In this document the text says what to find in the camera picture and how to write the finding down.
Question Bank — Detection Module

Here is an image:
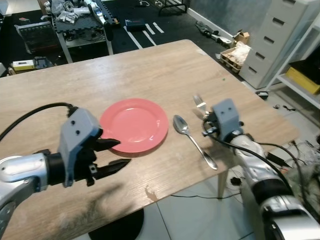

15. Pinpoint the black round base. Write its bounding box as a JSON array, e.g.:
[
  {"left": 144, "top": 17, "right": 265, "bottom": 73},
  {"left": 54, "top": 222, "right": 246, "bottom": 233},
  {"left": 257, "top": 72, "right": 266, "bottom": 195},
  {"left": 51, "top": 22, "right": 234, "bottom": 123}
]
[{"left": 89, "top": 207, "right": 146, "bottom": 240}]

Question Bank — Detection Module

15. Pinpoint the white shelf rack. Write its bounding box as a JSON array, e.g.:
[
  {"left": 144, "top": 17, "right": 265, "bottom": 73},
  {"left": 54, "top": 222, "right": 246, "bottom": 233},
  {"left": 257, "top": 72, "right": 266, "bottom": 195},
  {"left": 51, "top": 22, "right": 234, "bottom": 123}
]
[{"left": 275, "top": 20, "right": 320, "bottom": 108}]

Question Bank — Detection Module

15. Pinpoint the small cardboard carton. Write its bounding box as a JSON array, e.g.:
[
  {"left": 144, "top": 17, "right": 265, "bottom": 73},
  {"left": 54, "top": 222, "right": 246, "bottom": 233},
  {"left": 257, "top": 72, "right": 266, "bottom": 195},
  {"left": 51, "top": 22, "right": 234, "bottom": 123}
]
[{"left": 235, "top": 31, "right": 251, "bottom": 45}]

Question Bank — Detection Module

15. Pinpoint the small flat black case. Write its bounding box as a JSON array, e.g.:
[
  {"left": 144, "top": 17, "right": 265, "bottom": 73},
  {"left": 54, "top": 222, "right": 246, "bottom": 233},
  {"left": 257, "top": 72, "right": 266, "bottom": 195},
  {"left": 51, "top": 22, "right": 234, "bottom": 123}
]
[{"left": 125, "top": 19, "right": 147, "bottom": 32}]

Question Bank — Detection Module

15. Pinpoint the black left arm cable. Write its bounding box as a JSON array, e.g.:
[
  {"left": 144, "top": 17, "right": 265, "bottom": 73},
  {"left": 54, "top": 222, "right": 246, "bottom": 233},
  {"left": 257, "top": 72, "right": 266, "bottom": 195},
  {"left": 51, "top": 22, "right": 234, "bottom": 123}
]
[{"left": 0, "top": 102, "right": 77, "bottom": 143}]

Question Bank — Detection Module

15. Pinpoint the pale wrist camera mount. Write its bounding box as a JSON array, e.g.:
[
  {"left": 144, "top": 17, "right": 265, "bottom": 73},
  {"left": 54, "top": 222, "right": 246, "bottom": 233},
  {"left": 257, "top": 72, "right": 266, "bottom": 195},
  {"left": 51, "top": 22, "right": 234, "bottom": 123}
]
[
  {"left": 210, "top": 98, "right": 243, "bottom": 143},
  {"left": 57, "top": 107, "right": 103, "bottom": 188}
]

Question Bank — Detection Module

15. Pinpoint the cluttered black work cart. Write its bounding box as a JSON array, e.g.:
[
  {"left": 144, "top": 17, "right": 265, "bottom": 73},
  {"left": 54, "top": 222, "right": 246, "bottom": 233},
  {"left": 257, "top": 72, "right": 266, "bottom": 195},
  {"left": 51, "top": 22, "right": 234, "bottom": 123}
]
[{"left": 50, "top": 0, "right": 119, "bottom": 63}]

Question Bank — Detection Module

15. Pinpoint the pale right wrist camera mount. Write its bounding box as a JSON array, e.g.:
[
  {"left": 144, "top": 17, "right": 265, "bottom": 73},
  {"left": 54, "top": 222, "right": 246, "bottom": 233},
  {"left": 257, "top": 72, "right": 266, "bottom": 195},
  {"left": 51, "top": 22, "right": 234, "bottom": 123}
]
[{"left": 210, "top": 98, "right": 243, "bottom": 143}]

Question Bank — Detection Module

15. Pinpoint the small black adapter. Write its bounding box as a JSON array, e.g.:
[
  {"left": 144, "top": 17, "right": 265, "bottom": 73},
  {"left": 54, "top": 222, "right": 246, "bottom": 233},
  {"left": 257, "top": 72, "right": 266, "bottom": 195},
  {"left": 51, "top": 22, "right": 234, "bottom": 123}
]
[{"left": 256, "top": 90, "right": 270, "bottom": 101}]

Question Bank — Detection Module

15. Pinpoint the wooden crate with white bag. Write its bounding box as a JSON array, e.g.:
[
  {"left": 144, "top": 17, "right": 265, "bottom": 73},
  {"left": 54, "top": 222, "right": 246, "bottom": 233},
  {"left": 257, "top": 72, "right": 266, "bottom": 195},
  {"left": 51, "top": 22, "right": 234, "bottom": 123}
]
[{"left": 220, "top": 41, "right": 252, "bottom": 74}]

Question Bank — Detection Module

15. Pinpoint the camouflage cloth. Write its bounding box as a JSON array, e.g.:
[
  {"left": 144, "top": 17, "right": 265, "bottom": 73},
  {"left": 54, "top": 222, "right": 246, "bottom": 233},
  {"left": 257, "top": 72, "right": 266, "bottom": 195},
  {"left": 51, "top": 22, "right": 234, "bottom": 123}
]
[{"left": 287, "top": 160, "right": 320, "bottom": 221}]

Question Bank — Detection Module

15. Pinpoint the silver table spoon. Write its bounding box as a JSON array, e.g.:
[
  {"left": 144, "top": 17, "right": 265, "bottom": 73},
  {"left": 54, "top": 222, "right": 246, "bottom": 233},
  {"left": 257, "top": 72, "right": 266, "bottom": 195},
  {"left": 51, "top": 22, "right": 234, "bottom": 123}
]
[{"left": 172, "top": 115, "right": 219, "bottom": 171}]

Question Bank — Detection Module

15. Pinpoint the black box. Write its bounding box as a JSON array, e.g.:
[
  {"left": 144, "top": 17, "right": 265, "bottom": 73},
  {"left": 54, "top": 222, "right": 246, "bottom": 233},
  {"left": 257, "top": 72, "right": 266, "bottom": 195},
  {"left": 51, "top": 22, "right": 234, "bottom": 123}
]
[{"left": 290, "top": 50, "right": 320, "bottom": 83}]

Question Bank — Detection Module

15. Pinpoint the black mesh crate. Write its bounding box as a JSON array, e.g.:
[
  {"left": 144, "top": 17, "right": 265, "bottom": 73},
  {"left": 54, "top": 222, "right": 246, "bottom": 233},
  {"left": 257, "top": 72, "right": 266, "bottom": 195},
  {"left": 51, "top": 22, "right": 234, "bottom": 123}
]
[{"left": 15, "top": 21, "right": 63, "bottom": 55}]

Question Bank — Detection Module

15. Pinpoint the pale left wrist camera mount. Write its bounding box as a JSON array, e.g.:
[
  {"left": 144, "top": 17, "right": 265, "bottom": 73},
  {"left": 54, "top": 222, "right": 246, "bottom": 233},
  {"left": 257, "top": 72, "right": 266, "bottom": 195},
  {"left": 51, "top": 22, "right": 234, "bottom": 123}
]
[{"left": 57, "top": 107, "right": 103, "bottom": 188}]

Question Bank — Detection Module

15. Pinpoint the pale table leg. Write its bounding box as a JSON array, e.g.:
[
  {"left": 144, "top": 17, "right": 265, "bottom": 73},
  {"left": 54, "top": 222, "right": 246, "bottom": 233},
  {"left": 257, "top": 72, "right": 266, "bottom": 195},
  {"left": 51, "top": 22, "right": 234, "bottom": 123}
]
[{"left": 217, "top": 167, "right": 231, "bottom": 199}]

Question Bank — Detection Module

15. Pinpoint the red round plate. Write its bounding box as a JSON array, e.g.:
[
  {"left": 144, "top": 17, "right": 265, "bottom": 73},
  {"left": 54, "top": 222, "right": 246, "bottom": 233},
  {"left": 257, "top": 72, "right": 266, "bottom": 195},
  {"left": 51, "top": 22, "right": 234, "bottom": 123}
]
[{"left": 99, "top": 98, "right": 169, "bottom": 154}]

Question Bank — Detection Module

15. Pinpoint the grey drawer cabinet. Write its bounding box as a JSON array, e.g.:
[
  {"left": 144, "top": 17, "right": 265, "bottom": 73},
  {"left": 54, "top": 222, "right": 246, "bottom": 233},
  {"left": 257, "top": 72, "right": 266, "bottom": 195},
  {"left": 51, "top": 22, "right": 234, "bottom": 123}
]
[{"left": 239, "top": 0, "right": 320, "bottom": 90}]

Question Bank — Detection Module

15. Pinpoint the yellow box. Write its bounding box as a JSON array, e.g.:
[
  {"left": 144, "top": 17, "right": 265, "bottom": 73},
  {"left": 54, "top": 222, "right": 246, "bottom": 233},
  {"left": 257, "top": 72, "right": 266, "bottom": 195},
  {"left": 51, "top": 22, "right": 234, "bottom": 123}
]
[{"left": 285, "top": 66, "right": 320, "bottom": 95}]

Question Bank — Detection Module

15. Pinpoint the silver fork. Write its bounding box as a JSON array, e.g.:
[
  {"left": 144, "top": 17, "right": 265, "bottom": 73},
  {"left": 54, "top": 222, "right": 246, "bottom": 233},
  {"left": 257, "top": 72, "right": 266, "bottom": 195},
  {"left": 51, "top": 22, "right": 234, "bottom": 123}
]
[{"left": 193, "top": 95, "right": 209, "bottom": 119}]

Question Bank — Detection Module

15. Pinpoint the yellow white device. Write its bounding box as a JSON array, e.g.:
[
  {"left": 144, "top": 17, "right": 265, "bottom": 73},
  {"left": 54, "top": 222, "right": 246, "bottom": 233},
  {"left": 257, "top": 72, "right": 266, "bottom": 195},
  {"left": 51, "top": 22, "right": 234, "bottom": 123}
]
[{"left": 11, "top": 57, "right": 53, "bottom": 74}]

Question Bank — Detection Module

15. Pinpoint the grey black power tool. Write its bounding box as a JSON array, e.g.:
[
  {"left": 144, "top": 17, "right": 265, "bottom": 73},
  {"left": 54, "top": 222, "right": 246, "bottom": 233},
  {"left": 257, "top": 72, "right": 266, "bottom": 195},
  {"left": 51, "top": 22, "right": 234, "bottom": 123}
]
[{"left": 195, "top": 22, "right": 236, "bottom": 44}]

